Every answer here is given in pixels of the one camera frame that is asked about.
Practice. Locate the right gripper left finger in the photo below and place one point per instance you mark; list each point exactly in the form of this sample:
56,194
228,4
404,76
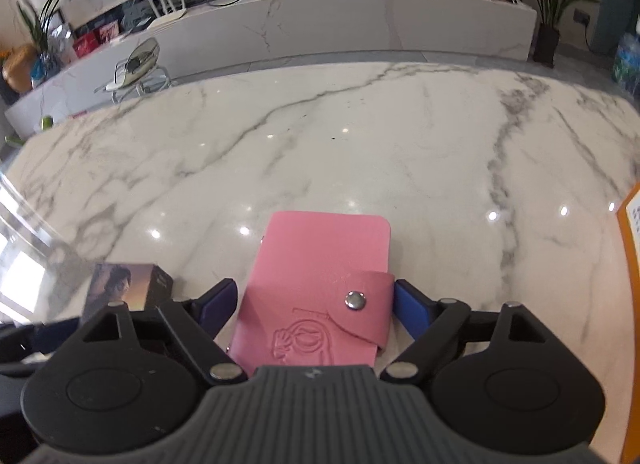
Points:
192,327

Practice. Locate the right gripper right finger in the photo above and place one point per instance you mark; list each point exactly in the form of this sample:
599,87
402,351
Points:
435,327

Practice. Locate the small dark picture box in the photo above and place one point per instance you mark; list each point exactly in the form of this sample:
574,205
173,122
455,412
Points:
141,286

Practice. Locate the pink leather card wallet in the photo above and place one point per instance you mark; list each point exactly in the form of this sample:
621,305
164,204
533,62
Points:
320,293

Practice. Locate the small floor fan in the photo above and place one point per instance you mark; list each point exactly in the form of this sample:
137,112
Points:
139,74

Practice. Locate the white marble tv cabinet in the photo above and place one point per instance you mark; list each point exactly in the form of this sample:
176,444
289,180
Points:
254,31

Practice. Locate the white wifi router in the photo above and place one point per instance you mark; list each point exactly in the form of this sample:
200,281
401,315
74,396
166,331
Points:
166,11

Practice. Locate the blue water bottle jug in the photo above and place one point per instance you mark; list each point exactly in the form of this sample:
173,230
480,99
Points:
626,67

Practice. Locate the potted green plant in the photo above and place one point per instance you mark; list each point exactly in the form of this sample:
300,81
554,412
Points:
550,9

